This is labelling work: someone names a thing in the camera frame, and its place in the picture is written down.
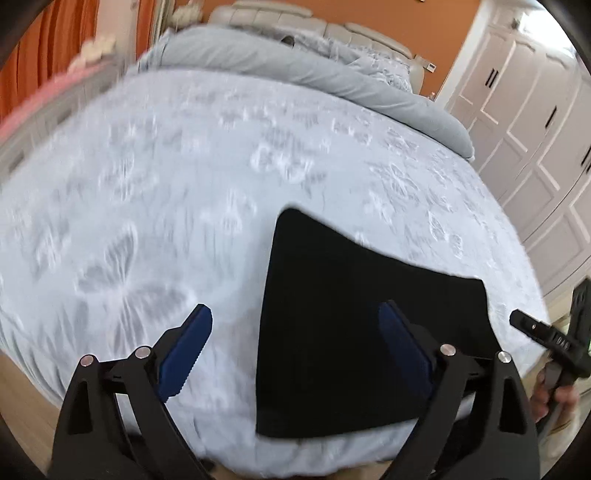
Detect pink cloth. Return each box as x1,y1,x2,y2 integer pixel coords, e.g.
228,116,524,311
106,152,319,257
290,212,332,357
0,60,116,139

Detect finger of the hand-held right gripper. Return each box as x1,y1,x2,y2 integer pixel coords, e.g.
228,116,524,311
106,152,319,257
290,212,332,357
510,309,551,345

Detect butterfly print bedspread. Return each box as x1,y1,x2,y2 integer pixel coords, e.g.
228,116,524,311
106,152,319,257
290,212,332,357
0,69,555,467

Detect person's right hand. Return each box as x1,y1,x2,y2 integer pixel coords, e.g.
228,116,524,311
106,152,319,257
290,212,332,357
530,369,581,423

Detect orange curtain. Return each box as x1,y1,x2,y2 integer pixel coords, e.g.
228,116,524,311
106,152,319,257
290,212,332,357
0,0,160,123

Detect white panelled wardrobe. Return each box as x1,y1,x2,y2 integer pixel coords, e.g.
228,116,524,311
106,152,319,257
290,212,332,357
445,0,591,296

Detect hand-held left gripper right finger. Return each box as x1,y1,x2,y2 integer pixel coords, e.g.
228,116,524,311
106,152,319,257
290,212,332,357
378,300,541,480

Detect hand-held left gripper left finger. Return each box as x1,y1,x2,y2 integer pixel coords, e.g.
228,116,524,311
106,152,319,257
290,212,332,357
51,303,214,480

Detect patterned pillows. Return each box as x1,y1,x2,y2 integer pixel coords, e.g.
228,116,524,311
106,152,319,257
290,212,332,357
208,0,426,93

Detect black pants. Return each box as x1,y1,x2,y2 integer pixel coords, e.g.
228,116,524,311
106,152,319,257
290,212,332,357
255,208,502,439

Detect white window frame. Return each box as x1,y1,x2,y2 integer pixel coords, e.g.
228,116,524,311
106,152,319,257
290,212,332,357
154,0,178,40

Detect grey duvet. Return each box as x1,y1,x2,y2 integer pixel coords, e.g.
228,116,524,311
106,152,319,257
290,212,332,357
134,25,475,160

